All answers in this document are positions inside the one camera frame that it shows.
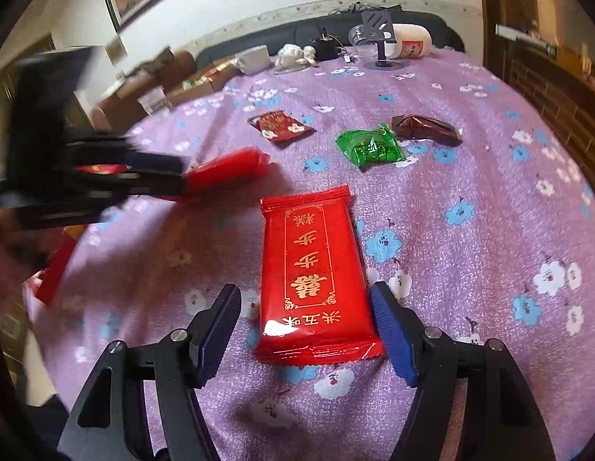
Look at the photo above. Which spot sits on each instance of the white mug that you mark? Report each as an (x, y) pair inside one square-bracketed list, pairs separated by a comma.
[(254, 60)]

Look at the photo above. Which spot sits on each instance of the dark cloth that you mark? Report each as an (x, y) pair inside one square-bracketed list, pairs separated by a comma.
[(355, 8)]

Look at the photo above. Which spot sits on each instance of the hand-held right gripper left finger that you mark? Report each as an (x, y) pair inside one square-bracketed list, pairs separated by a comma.
[(216, 336)]

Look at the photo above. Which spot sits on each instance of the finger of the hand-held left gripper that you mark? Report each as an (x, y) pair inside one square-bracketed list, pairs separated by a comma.
[(156, 162), (153, 187)]

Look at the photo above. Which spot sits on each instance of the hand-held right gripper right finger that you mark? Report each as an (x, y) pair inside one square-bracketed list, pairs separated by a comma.
[(393, 336)]

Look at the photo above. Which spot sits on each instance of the white plush toy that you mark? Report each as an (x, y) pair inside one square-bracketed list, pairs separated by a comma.
[(292, 55)]

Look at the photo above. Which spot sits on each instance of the wooden display cabinet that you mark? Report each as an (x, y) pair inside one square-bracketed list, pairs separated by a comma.
[(542, 81)]

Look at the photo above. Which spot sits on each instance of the black leather sofa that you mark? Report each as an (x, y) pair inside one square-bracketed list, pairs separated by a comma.
[(288, 33)]

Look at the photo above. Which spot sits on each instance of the plain red snack packet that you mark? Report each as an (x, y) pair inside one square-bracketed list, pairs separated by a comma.
[(225, 168)]

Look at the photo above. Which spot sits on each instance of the grey phone stand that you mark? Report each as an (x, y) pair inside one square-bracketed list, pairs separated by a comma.
[(377, 21)]

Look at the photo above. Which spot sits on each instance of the large red gold-print snack packet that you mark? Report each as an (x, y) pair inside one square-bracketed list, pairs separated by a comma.
[(309, 259)]

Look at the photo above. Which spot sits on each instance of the brown cardboard box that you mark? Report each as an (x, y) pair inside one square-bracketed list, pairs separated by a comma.
[(199, 91)]

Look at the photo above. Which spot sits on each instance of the olive brown cloth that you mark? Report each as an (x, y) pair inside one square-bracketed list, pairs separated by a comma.
[(163, 57)]

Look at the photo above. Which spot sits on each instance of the clear plastic water cup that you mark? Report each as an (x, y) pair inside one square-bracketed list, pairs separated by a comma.
[(156, 101)]

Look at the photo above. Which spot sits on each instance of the yellow wall sticker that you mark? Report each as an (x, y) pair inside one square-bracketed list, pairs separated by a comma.
[(116, 49)]

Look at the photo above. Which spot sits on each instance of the brown snack packet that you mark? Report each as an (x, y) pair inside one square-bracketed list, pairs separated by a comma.
[(425, 128)]

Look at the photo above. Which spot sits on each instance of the red flowered snack packet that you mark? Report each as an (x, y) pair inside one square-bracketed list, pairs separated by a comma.
[(278, 127)]

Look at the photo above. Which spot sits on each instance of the red snack tray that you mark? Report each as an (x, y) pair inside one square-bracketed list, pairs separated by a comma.
[(57, 269)]

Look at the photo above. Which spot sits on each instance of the white jar red label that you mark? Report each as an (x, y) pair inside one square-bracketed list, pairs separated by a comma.
[(413, 41)]

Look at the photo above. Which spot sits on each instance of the brown armchair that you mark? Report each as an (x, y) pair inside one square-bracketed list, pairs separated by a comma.
[(119, 101)]

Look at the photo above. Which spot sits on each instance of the green snack packet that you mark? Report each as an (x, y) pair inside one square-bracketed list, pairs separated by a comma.
[(369, 146)]

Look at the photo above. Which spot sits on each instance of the pile of assorted snack packets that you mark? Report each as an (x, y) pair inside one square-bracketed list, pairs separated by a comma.
[(211, 74)]

